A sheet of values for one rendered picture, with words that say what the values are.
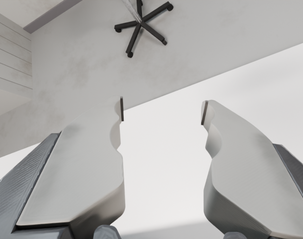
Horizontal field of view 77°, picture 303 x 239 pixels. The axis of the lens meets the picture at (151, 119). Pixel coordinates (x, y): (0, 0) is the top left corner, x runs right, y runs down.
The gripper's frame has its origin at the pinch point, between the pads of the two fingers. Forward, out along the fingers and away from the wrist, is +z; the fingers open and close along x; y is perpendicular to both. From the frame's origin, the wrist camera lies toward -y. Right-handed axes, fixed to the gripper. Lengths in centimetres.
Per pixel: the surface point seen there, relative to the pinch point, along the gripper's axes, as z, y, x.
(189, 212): 13.2, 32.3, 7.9
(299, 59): 28.5, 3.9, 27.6
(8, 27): 179, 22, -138
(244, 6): 126, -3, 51
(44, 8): 192, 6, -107
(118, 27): 147, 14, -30
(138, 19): 135, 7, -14
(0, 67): 141, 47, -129
